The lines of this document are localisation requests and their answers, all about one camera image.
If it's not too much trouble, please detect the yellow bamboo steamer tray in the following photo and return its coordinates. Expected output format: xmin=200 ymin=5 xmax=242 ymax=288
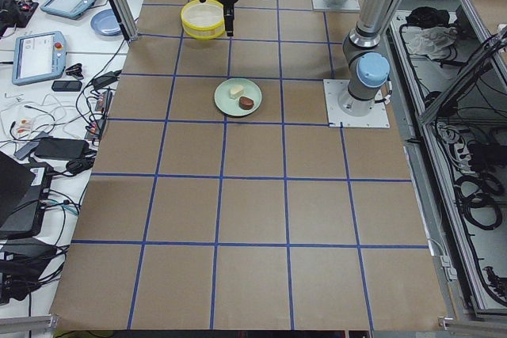
xmin=181 ymin=0 xmax=225 ymax=40

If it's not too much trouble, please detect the white steamed bun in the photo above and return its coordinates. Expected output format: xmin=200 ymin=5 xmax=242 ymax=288
xmin=229 ymin=85 xmax=244 ymax=99

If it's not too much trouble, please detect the brown steamed bun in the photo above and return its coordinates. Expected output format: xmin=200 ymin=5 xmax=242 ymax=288
xmin=238 ymin=96 xmax=255 ymax=110

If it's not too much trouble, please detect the light green plate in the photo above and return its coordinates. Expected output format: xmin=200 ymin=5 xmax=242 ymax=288
xmin=214 ymin=78 xmax=263 ymax=117

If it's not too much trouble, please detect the blue plate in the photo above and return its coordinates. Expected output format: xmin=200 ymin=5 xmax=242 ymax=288
xmin=90 ymin=9 xmax=122 ymax=36

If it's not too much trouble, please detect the black phone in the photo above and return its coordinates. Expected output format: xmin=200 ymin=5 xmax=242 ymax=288
xmin=51 ymin=80 xmax=82 ymax=93

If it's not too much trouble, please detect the near teach pendant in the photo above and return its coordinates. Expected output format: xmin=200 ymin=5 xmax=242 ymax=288
xmin=12 ymin=31 xmax=67 ymax=85

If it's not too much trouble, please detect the white crumpled cloth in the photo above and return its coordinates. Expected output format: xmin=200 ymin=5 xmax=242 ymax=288
xmin=407 ymin=26 xmax=458 ymax=60

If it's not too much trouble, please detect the black power adapter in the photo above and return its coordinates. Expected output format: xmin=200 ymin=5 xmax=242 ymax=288
xmin=34 ymin=138 xmax=89 ymax=160

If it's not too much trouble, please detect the black laptop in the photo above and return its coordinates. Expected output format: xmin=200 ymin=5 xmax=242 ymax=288
xmin=1 ymin=153 xmax=53 ymax=240

